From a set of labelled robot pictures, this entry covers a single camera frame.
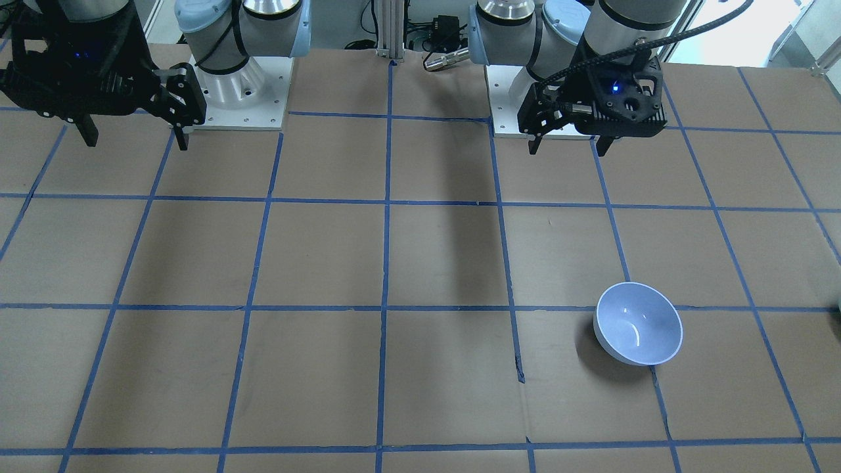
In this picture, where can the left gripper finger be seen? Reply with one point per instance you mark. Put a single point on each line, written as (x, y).
(603, 145)
(538, 115)

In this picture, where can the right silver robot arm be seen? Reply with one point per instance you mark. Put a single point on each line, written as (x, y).
(224, 35)

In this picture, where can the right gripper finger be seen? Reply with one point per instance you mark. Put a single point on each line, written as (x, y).
(87, 129)
(183, 99)

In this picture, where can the blue bowl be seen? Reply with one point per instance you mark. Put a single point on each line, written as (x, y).
(636, 324)

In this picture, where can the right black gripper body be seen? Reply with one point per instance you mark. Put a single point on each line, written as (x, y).
(139, 60)

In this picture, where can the aluminium frame post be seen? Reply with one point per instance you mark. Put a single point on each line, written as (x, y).
(390, 29)

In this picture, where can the black power adapter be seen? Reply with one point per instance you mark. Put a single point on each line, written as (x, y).
(445, 35)

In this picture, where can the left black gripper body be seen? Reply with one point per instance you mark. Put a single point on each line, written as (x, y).
(573, 87)

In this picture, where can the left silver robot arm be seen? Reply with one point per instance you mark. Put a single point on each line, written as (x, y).
(589, 64)

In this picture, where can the silver metal cylinder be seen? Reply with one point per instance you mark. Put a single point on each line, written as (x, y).
(446, 61)

